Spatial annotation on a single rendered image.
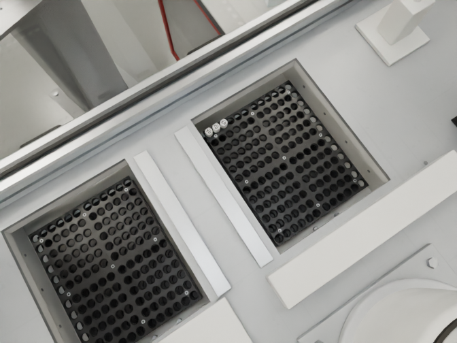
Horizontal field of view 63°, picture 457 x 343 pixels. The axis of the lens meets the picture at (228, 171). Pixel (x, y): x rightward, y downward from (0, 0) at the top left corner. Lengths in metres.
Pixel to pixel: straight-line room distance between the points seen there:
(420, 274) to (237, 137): 0.33
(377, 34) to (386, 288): 0.40
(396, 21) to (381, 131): 0.17
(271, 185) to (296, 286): 0.17
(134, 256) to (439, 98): 0.53
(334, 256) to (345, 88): 0.27
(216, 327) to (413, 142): 0.39
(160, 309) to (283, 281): 0.19
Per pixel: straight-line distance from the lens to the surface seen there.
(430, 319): 0.41
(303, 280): 0.50
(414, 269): 0.58
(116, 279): 0.60
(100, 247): 0.61
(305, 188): 0.60
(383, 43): 0.68
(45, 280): 0.69
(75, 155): 0.56
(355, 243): 0.52
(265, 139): 0.65
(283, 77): 0.74
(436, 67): 0.70
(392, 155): 0.61
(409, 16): 0.63
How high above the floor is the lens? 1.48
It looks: 75 degrees down
